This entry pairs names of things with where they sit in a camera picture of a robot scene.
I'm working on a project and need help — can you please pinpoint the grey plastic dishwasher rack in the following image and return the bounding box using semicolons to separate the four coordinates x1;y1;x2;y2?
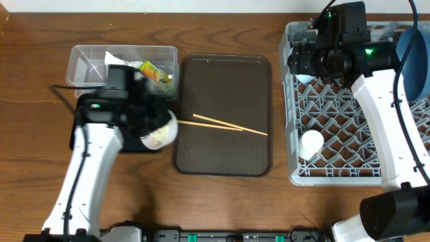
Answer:
279;22;429;190

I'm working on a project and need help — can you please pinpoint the green yellow snack wrapper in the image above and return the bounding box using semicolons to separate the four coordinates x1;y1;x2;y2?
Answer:
138;60;172;84

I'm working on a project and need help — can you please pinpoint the black rectangular tray bin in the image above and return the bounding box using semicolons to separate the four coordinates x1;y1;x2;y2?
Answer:
69;93;167;154

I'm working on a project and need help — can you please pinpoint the blue round plate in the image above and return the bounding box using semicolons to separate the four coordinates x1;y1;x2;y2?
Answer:
402;28;429;102

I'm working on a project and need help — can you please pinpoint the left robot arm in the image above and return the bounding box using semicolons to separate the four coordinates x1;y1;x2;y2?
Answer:
24;65;178;241

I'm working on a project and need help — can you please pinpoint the white bowl with crumbs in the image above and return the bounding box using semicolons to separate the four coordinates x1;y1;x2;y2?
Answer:
140;110;179;151

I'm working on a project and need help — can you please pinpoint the light blue bowl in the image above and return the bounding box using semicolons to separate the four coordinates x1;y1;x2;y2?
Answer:
296;75;315;84

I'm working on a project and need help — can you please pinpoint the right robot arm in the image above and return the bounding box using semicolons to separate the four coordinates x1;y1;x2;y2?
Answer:
279;1;429;241

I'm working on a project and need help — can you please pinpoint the wooden chopstick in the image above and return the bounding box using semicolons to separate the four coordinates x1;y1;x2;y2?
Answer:
177;120;243;131
193;114;268;136

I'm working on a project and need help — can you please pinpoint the clear plastic waste bin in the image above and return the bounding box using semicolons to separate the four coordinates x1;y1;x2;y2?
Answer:
67;45;179;101

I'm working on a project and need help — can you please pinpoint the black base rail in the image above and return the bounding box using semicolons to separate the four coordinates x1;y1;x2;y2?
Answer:
100;229;337;242

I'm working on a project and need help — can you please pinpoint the white paper cup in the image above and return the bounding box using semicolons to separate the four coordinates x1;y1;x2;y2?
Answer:
298;130;324;160

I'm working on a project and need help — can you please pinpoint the white paper napkin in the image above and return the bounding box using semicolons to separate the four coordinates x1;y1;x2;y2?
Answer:
104;51;143;69

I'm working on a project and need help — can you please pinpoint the dark brown serving tray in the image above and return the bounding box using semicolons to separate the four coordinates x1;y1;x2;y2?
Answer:
173;54;273;177

